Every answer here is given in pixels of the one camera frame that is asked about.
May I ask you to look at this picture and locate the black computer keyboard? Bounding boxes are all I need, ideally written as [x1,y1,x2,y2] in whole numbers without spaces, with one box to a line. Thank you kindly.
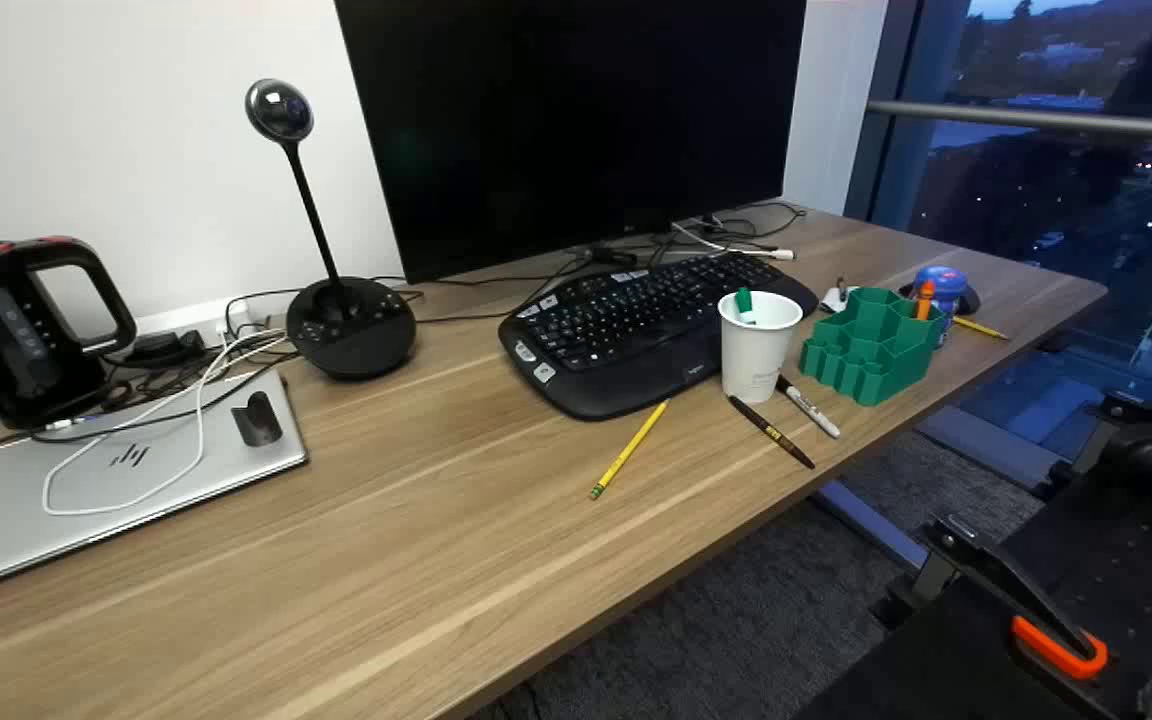
[498,254,823,426]

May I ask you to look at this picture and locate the long yellow pencil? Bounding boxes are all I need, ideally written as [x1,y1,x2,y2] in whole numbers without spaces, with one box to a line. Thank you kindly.
[588,395,671,505]

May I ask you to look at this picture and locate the white paper cup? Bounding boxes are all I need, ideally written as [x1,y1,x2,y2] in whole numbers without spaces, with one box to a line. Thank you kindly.
[711,287,810,410]

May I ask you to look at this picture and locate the black pen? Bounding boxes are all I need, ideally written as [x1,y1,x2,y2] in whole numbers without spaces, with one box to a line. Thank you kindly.
[726,392,820,471]

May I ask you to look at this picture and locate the black webcam on stand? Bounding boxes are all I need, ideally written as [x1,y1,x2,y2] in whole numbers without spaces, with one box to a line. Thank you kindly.
[240,77,422,385]

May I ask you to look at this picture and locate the silver marker with black cap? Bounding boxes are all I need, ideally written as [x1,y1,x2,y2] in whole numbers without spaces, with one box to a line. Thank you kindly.
[771,373,847,443]

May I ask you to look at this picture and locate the black computer monitor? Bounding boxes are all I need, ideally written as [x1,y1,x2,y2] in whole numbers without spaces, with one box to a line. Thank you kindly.
[333,0,811,287]

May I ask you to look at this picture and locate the small white object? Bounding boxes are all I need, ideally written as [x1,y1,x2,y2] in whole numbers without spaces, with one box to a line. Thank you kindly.
[817,277,861,318]

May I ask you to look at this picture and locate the green plastic desk organizer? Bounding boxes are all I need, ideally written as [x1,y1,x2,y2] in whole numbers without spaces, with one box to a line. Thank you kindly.
[798,283,954,412]

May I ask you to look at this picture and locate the small black adapter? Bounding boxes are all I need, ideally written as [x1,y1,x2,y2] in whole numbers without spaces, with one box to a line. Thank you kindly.
[228,390,287,453]

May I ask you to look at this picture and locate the blue computer mouse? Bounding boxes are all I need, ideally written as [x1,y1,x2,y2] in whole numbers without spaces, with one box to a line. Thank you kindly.
[902,261,984,320]

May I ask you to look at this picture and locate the short yellow pencil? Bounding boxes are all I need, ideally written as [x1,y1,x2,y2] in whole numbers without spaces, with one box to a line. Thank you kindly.
[947,313,1013,344]

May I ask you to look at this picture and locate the black electric kettle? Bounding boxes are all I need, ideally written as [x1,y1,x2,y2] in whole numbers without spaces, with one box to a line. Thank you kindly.
[0,237,142,432]

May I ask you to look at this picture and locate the silver laptop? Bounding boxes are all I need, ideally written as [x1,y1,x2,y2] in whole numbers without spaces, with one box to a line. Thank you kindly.
[0,367,313,610]

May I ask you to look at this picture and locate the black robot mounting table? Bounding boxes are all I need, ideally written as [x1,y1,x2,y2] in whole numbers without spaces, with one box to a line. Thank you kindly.
[799,395,1152,720]

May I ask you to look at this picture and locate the tangled desk cables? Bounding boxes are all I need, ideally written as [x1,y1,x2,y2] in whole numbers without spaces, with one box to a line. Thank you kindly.
[665,202,810,266]

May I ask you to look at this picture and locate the blue desk frame bar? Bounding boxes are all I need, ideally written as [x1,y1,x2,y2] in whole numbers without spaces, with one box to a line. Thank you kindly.
[811,477,936,571]

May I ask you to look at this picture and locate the white cable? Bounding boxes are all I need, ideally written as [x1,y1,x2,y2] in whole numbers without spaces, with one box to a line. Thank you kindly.
[36,283,299,520]

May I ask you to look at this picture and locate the black power adapter with cables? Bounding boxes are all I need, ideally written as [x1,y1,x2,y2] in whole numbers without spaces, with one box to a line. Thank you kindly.
[105,326,216,373]

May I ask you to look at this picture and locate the grey window rail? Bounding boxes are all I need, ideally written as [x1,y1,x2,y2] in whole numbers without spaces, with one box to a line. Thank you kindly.
[868,96,1152,146]

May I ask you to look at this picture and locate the black clamp with orange handle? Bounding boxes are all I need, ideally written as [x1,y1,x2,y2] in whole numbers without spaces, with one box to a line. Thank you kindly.
[926,514,1115,689]

